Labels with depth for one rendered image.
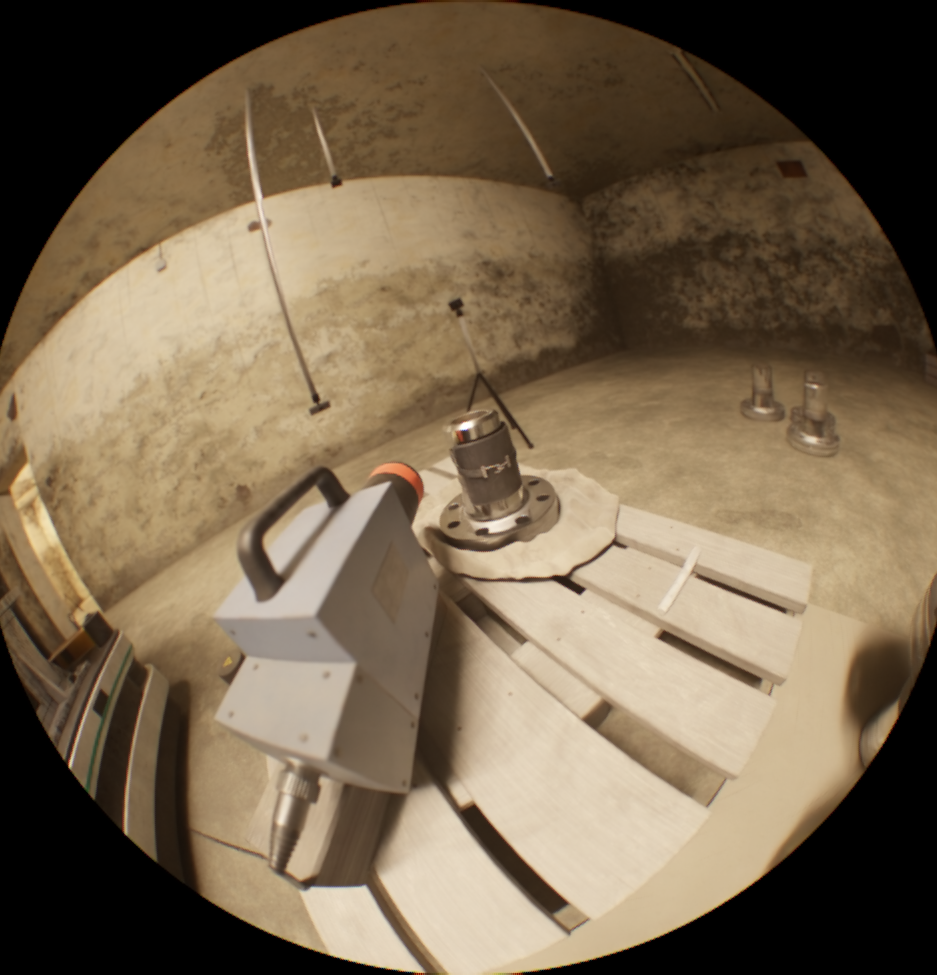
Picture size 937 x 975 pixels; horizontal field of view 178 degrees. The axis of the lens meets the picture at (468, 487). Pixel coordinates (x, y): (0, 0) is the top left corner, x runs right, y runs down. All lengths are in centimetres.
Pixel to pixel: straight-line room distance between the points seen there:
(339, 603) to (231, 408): 272
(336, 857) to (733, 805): 46
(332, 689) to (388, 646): 7
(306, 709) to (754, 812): 54
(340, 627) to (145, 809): 76
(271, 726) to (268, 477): 268
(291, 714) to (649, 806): 32
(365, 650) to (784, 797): 57
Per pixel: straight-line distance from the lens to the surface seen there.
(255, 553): 25
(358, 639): 24
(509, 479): 57
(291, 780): 28
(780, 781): 57
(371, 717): 25
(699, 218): 534
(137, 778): 90
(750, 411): 166
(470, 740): 39
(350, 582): 24
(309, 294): 304
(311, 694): 24
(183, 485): 309
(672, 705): 39
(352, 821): 36
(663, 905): 53
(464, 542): 57
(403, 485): 46
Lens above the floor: 50
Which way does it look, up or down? 23 degrees down
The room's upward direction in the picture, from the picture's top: 19 degrees counter-clockwise
